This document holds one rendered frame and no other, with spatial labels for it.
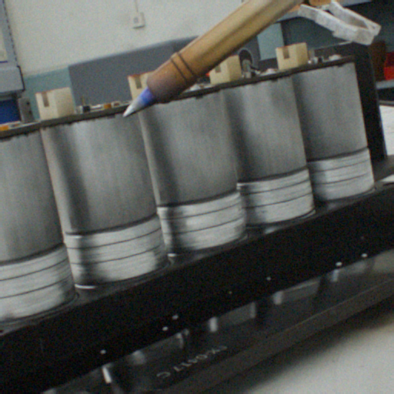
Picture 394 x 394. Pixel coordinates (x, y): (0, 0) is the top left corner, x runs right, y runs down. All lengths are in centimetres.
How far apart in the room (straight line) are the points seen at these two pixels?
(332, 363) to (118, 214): 6
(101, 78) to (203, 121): 61
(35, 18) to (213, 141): 622
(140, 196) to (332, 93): 8
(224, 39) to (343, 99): 7
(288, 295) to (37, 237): 6
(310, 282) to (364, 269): 1
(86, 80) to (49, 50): 553
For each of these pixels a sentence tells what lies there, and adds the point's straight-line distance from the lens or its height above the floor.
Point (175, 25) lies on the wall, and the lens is 571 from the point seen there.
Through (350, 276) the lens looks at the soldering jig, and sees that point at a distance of 22.
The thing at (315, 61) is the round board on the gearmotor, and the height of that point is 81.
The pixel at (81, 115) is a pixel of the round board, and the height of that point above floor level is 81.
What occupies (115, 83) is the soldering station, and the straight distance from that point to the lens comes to 82.
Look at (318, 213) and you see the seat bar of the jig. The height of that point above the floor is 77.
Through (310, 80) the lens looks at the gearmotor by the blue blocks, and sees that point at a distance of 26.
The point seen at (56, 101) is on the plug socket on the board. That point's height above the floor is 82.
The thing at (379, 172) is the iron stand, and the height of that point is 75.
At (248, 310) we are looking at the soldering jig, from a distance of 20.
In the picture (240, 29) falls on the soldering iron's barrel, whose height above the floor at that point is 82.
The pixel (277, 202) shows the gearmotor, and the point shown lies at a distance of 25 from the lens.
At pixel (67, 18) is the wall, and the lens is 625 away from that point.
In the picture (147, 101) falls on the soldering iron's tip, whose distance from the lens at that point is 21.
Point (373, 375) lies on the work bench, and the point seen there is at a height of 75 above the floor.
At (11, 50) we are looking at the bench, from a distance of 357.
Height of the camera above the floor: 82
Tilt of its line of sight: 8 degrees down
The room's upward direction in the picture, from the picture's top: 11 degrees counter-clockwise
